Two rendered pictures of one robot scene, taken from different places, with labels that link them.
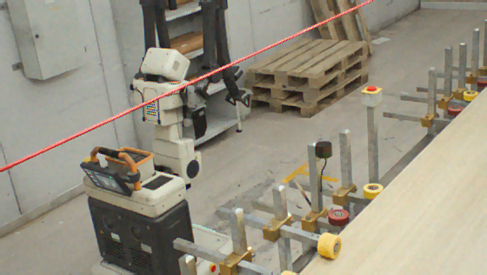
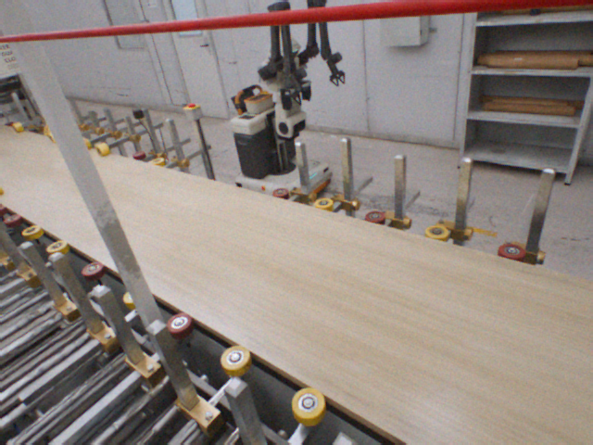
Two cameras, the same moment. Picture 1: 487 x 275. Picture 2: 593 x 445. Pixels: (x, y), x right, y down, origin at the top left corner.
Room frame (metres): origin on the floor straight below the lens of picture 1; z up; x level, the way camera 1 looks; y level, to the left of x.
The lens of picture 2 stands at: (3.06, -2.82, 1.77)
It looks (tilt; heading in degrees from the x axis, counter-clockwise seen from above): 32 degrees down; 93
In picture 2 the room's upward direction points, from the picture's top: 9 degrees counter-clockwise
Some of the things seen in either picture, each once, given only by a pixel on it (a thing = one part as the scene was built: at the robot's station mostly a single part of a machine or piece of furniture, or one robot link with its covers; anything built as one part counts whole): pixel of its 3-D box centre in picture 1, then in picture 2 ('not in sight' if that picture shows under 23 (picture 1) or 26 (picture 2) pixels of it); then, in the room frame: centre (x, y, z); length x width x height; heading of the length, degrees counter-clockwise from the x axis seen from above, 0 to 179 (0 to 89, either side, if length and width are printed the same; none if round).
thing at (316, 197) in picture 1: (316, 196); (155, 143); (2.10, -0.27, 0.93); 0.04 x 0.04 x 0.48; 50
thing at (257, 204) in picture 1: (296, 216); (165, 150); (2.12, -0.18, 0.84); 0.43 x 0.03 x 0.04; 50
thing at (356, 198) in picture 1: (331, 193); (185, 158); (2.29, -0.36, 0.83); 0.43 x 0.03 x 0.04; 50
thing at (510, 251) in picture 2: not in sight; (509, 262); (3.70, -1.79, 0.85); 0.08 x 0.08 x 0.11
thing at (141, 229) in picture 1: (143, 211); (267, 135); (2.77, 0.57, 0.59); 0.55 x 0.34 x 0.83; 50
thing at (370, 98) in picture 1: (371, 97); (194, 113); (2.49, -0.60, 1.18); 0.07 x 0.07 x 0.08; 50
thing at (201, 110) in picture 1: (180, 116); (295, 91); (3.07, 0.32, 0.99); 0.28 x 0.16 x 0.22; 50
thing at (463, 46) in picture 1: (462, 80); (399, 207); (3.44, -1.39, 0.88); 0.04 x 0.04 x 0.48; 50
